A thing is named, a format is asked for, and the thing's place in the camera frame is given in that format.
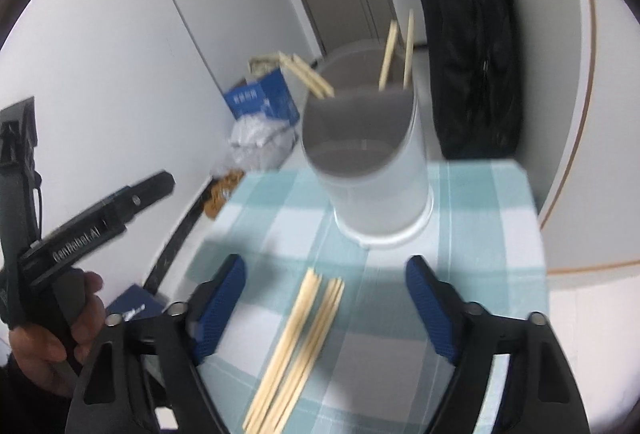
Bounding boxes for black backpack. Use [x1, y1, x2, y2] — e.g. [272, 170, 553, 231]
[425, 0, 523, 160]

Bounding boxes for left hand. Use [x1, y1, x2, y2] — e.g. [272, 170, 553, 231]
[9, 272, 105, 397]

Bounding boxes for navy jordan shoe box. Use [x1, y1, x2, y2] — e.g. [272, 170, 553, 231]
[106, 285, 165, 321]

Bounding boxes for grey plastic parcel bag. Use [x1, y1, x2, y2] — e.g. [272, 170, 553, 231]
[228, 113, 297, 172]

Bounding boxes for teal checkered tablecloth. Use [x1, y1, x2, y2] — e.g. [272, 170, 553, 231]
[179, 161, 548, 433]

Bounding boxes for beige tote bag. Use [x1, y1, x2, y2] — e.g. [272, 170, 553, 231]
[247, 53, 281, 78]

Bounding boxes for blue cardboard box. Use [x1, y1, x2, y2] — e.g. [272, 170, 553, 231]
[224, 68, 299, 125]

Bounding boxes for brown suede shoes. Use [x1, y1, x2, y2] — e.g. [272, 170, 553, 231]
[203, 170, 245, 220]

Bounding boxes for white utensil holder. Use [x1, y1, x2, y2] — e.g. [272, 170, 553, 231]
[302, 40, 434, 248]

